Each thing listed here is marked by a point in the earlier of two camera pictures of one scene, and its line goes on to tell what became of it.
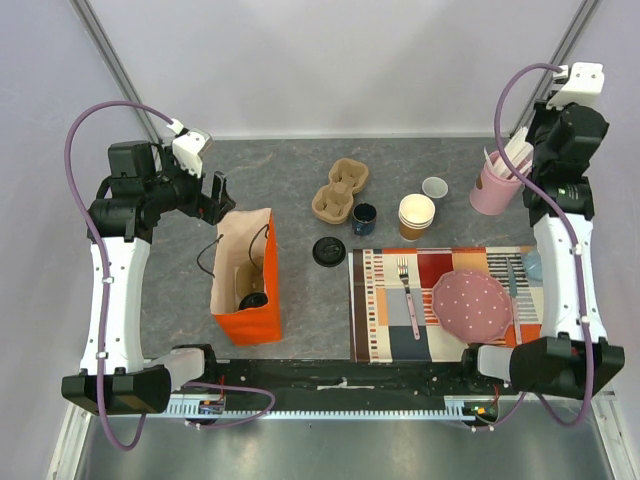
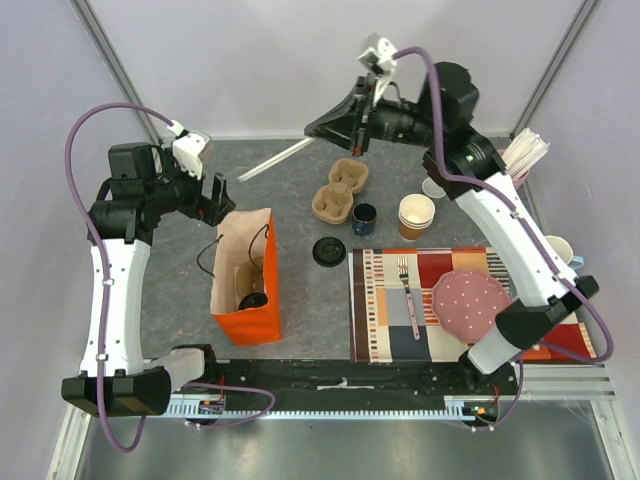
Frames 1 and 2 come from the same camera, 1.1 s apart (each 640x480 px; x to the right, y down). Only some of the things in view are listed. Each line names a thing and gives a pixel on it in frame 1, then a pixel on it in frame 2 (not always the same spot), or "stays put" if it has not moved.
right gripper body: [542, 138] → [360, 117]
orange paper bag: [250, 236] stays put
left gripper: [204, 207] stays put
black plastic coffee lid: [253, 299] stays put
